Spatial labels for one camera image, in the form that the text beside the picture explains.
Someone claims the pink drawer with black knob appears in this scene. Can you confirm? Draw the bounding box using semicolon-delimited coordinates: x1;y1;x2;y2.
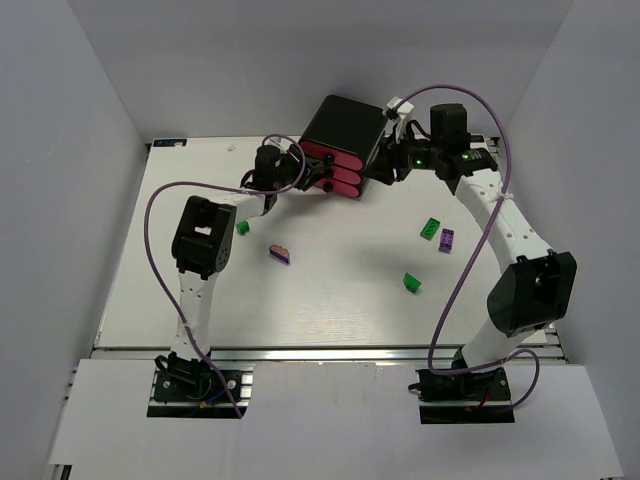
300;140;364;171

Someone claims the green sloped lego brick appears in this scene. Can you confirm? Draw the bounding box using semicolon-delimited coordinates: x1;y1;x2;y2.
403;272;422;294

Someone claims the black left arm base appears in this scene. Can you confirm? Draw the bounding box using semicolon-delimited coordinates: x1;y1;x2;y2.
147;352;248;419

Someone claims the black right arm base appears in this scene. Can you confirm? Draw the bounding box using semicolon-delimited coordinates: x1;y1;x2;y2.
408;368;515;425

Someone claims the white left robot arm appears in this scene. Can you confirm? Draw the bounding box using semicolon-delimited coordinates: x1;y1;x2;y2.
171;145;334;361

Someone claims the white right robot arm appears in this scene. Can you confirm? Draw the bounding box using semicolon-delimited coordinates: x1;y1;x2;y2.
369;103;577;375

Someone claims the pink bottom drawer black knob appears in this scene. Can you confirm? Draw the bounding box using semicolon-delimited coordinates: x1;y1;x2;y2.
315;179;362;199

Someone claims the black drawer cabinet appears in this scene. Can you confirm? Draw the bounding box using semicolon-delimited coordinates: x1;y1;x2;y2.
299;95;386;194

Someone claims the small green lego brick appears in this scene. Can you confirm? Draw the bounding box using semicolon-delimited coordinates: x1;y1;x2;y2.
236;221;250;236

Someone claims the purple curved butterfly lego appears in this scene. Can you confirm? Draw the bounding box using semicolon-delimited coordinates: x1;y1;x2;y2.
269;245;291;264

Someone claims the purple butterfly lego brick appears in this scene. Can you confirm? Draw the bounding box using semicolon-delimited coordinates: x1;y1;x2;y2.
438;228;454;253

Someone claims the blue label left corner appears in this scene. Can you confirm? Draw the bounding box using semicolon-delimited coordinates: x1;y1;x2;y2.
152;138;187;148

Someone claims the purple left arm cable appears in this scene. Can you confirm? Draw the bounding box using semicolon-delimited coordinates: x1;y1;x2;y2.
143;133;307;419

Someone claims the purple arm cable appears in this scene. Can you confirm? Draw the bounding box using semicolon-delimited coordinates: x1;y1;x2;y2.
394;84;541;412
143;133;307;419

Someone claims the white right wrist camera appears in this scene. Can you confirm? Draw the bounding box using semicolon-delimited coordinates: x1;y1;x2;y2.
383;96;414;143

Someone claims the aluminium front rail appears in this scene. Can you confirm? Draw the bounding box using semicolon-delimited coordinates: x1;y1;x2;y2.
89;344;566;366

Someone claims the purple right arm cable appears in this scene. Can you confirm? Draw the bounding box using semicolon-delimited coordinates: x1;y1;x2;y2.
394;84;541;412

